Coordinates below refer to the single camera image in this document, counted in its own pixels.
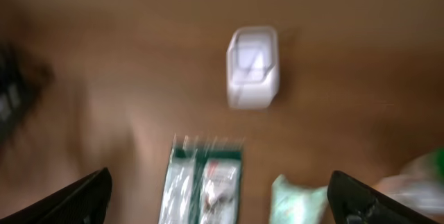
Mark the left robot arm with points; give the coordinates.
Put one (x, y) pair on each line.
(22, 80)

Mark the light green wipes packet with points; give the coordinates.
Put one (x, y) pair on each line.
(293, 204)

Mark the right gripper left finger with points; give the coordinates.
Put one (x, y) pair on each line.
(82, 202)

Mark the white barcode scanner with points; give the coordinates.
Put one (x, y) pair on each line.
(252, 68)

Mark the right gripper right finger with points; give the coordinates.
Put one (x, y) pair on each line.
(353, 202)

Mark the green 3M gloves package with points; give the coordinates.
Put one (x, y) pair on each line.
(203, 181)

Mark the green white tape roll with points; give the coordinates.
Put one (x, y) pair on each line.
(418, 185)

